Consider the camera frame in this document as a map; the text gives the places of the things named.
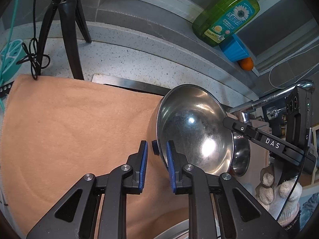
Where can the chrome faucet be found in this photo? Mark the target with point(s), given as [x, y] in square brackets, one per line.
[269, 98]

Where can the black tripod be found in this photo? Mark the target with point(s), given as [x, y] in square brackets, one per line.
[72, 29]

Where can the person's right forearm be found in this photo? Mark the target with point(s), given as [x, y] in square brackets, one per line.
[292, 224]

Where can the large stainless steel bowl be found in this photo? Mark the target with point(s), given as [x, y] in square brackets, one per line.
[192, 129]

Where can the black port hub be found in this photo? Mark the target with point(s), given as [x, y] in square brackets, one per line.
[5, 89]

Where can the tan cloth mat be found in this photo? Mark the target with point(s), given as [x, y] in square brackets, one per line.
[69, 129]

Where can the blue ribbed cup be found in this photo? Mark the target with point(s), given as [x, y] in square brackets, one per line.
[234, 48]

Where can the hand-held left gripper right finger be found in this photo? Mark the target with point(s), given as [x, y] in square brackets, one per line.
[170, 169]

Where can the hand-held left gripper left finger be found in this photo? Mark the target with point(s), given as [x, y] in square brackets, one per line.
[142, 169]

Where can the green dish soap bottle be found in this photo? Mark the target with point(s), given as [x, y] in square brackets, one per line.
[224, 17]

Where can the orange fruit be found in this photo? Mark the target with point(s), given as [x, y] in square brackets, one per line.
[247, 64]

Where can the small red steel pot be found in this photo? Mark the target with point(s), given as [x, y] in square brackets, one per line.
[241, 159]

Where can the person's right hand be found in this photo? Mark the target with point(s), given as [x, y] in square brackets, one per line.
[286, 199]

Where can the round teal power strip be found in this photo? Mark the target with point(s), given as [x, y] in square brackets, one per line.
[11, 52]

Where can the pink rose floral plate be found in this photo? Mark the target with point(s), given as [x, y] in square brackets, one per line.
[169, 230]

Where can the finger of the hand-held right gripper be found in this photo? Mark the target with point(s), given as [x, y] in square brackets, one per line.
[240, 129]

